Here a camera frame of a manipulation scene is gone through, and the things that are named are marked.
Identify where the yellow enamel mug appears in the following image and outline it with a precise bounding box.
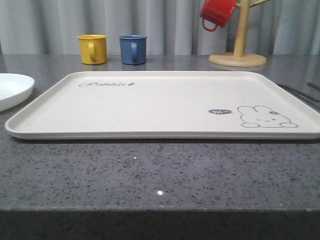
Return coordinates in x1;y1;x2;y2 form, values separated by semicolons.
77;34;108;65

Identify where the grey pleated curtain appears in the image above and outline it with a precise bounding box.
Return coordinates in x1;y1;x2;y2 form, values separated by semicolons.
0;0;320;55

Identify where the red enamel mug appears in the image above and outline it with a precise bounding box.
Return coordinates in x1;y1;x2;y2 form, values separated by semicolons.
200;0;237;32

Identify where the silver metal fork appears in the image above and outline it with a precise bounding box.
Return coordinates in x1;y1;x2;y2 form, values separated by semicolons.
276;83;320;109

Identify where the wooden mug tree stand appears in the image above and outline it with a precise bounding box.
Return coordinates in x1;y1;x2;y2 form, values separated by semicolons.
208;0;269;67

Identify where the white round plate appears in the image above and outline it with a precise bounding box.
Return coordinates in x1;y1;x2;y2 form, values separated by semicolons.
0;73;35;111

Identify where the cream rabbit serving tray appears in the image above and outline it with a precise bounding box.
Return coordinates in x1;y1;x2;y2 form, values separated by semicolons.
5;71;320;140

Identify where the blue enamel mug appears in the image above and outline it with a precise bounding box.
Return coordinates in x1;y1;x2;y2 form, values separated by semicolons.
118;34;148;65

